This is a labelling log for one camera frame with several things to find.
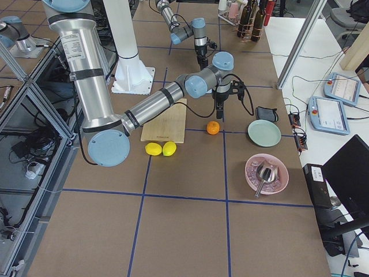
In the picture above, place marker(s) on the wooden cutting board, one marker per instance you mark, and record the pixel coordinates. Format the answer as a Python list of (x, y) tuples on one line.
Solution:
[(168, 126)]

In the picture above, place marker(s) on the black computer monitor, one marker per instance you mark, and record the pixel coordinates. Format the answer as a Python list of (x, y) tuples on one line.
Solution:
[(347, 174)]

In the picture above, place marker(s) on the copper wire bottle rack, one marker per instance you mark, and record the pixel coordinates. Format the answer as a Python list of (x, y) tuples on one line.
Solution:
[(223, 14)]

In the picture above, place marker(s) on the dark wine bottle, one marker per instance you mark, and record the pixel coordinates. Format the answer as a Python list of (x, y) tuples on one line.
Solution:
[(245, 18), (258, 21)]

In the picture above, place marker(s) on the aluminium frame post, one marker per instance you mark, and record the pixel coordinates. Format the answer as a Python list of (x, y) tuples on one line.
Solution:
[(306, 29)]

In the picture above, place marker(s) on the lower yellow lemon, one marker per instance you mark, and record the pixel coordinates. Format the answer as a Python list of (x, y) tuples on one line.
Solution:
[(153, 149)]

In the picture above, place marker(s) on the teach pendant tablet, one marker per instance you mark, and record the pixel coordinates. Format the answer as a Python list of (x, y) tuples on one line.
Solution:
[(328, 115), (344, 88)]

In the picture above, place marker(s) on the lower teach pendant tablet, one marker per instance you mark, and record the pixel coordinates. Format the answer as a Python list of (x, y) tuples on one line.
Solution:
[(328, 115)]

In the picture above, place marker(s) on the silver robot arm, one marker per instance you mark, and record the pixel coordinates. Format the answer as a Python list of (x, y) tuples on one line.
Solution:
[(181, 30), (106, 131)]

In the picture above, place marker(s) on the orange black electronics module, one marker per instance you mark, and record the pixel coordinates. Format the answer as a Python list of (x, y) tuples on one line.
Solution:
[(294, 119)]

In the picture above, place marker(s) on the upper teach pendant tablet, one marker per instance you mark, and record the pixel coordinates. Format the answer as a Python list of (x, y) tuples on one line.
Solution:
[(344, 88)]

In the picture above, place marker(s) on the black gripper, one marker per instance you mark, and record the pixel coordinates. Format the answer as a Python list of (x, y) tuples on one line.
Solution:
[(200, 51), (220, 98)]

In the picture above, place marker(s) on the upper yellow lemon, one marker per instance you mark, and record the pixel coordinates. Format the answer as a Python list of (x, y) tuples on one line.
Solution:
[(169, 148)]

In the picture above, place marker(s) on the upper dark wine bottle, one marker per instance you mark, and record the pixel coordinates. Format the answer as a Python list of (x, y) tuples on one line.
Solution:
[(245, 18)]

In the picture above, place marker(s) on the pink bowl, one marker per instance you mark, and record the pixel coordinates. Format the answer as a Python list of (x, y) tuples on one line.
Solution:
[(282, 172)]

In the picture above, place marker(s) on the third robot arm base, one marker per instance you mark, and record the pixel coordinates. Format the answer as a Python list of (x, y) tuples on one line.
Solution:
[(16, 38)]

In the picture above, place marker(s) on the yellow lemon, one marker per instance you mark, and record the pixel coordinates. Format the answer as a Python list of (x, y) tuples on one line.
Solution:
[(153, 149), (169, 148)]

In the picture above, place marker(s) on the black desktop computer box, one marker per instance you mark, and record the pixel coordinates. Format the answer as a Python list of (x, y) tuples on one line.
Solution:
[(317, 186)]

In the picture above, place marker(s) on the pink cup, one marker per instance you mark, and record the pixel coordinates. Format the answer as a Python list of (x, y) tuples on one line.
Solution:
[(233, 11)]

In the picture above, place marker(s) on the metal ice scoop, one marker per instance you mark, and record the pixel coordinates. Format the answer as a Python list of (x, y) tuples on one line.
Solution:
[(266, 173)]

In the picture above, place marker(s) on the orange fruit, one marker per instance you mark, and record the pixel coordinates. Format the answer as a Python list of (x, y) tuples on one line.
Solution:
[(213, 127)]

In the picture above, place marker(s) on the mint green plate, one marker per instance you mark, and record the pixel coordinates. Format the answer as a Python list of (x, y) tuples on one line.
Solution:
[(264, 133)]

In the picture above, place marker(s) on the clear plastic ice cubes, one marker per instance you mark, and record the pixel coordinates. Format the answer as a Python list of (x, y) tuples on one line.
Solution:
[(251, 174)]

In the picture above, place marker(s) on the dark grey folded cloth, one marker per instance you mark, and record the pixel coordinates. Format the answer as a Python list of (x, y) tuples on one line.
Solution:
[(268, 114)]

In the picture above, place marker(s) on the lower dark wine bottle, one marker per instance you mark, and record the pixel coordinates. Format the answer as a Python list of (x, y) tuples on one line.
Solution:
[(258, 21)]

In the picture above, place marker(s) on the red bottle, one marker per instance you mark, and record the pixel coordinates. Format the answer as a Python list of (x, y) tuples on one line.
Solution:
[(268, 11)]

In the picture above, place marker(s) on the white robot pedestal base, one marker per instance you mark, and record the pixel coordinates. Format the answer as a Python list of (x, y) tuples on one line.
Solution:
[(131, 75)]

